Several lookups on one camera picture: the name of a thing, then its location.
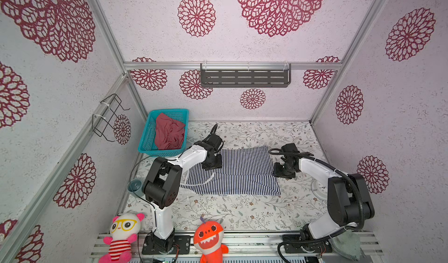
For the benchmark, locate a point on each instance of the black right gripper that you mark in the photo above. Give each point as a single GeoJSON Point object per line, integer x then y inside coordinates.
{"type": "Point", "coordinates": [276, 172]}

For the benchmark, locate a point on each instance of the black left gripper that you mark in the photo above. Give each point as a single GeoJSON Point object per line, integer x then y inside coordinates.
{"type": "Point", "coordinates": [219, 164]}

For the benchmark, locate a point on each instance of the blue white striped tank top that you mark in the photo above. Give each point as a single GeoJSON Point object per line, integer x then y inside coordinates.
{"type": "Point", "coordinates": [246, 171]}

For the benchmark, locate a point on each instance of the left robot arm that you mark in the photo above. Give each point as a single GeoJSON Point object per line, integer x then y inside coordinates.
{"type": "Point", "coordinates": [162, 183]}

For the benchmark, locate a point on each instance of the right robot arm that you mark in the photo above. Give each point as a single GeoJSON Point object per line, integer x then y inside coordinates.
{"type": "Point", "coordinates": [349, 203]}

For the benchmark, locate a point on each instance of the maroon tank top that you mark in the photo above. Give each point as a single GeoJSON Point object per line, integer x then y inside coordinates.
{"type": "Point", "coordinates": [169, 133]}

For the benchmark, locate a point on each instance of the floral tablecloth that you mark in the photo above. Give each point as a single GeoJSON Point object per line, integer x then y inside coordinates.
{"type": "Point", "coordinates": [294, 207]}

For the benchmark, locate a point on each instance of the teal plastic basket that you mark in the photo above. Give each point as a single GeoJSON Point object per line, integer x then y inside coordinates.
{"type": "Point", "coordinates": [147, 142]}

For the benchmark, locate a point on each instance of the grey-green cup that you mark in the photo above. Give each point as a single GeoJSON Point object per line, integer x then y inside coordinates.
{"type": "Point", "coordinates": [135, 187]}

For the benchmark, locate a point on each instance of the red monster plush toy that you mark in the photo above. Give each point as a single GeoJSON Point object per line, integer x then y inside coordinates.
{"type": "Point", "coordinates": [208, 239]}

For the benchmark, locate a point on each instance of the green cloth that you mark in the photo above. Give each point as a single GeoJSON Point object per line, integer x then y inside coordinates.
{"type": "Point", "coordinates": [347, 245]}

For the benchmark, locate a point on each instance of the white pink plush doll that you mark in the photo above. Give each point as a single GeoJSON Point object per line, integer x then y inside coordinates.
{"type": "Point", "coordinates": [123, 232]}

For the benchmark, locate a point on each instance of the grey wall shelf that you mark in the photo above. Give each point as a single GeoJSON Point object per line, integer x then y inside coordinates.
{"type": "Point", "coordinates": [244, 78]}

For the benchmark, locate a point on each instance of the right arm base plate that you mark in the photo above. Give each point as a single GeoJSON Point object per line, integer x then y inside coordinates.
{"type": "Point", "coordinates": [295, 245]}

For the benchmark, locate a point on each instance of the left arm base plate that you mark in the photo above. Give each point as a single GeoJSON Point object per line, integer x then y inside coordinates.
{"type": "Point", "coordinates": [175, 244]}

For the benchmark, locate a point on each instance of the black wire wall rack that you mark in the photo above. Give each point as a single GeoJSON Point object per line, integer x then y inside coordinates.
{"type": "Point", "coordinates": [100, 122]}

